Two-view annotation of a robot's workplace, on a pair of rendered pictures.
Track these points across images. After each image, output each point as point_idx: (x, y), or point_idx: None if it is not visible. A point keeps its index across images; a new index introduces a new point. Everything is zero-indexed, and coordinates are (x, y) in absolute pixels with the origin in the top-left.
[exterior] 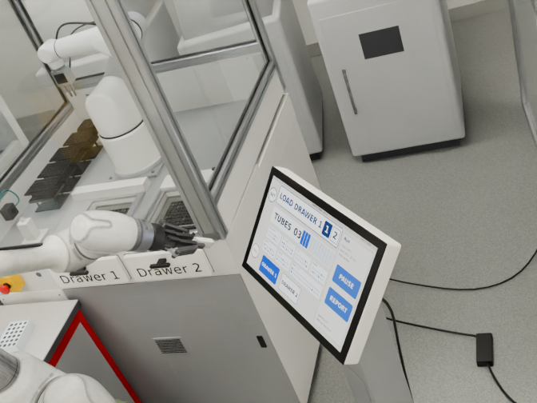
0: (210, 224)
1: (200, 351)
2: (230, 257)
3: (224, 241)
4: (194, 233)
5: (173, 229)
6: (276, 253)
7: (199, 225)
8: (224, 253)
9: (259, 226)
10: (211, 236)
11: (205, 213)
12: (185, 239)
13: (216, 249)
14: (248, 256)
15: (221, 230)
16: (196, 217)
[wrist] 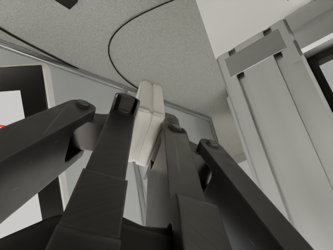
0: (254, 100)
1: None
2: (205, 3)
3: (216, 53)
4: (311, 43)
5: (233, 241)
6: None
7: (294, 80)
8: (221, 10)
9: (32, 211)
10: (253, 54)
11: (270, 141)
12: (155, 162)
13: (240, 11)
14: (27, 110)
15: (225, 85)
16: (307, 108)
